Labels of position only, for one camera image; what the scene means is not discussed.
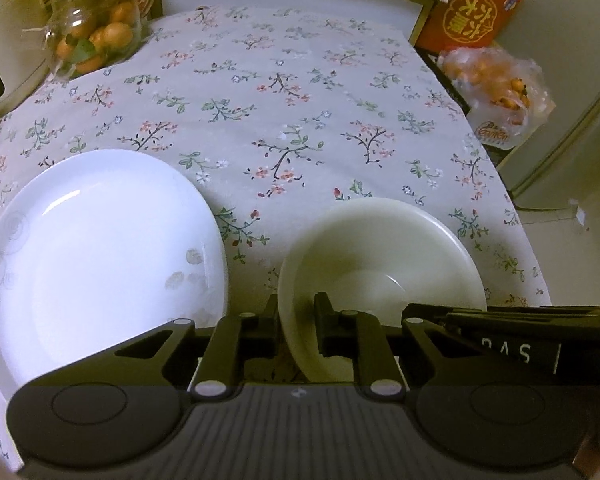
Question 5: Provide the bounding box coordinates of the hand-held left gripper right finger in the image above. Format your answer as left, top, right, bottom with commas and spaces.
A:
314, 292, 461, 403

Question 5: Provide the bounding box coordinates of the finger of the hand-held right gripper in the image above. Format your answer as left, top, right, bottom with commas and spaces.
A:
401, 304, 600, 329

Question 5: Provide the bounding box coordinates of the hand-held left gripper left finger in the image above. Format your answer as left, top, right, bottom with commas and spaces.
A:
107, 294, 281, 403

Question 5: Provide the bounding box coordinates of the cream bowl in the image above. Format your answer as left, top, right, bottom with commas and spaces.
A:
277, 197, 488, 383

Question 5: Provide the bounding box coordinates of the white plate with grey swirls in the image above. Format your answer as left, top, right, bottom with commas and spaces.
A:
0, 149, 229, 401

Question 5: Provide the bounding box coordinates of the floral tablecloth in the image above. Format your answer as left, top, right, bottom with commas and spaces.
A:
0, 5, 553, 461

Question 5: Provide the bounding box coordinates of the plastic bag of tangerines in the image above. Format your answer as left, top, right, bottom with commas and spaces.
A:
437, 45, 556, 126

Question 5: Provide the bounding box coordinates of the red gift box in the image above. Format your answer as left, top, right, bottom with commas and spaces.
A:
415, 0, 533, 56

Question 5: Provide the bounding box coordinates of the pile of small tangerines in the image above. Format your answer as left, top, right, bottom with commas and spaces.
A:
55, 2, 136, 76

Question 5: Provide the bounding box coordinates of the glass jar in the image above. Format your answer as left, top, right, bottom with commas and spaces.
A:
45, 0, 143, 78

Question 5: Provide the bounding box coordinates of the white air fryer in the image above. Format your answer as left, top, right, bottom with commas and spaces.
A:
0, 0, 56, 126

